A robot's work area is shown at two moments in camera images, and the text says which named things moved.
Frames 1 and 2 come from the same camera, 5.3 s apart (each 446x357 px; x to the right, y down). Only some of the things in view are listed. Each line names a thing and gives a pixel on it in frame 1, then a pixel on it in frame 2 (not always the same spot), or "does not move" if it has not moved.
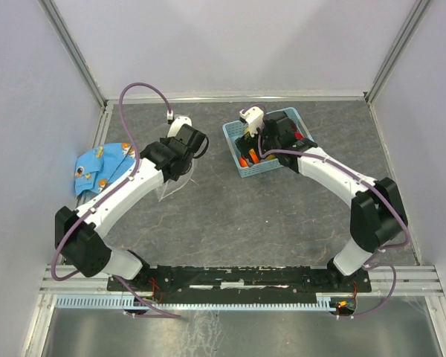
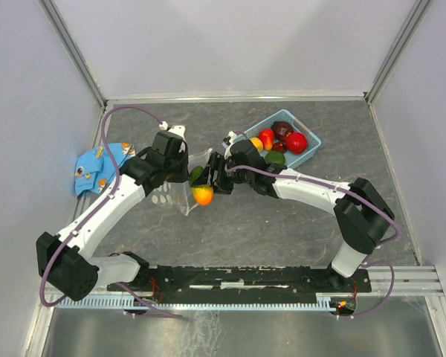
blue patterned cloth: (97, 166) does not move
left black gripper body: (187, 166) does not move
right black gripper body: (247, 143) -> (225, 178)
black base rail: (150, 282) does not move
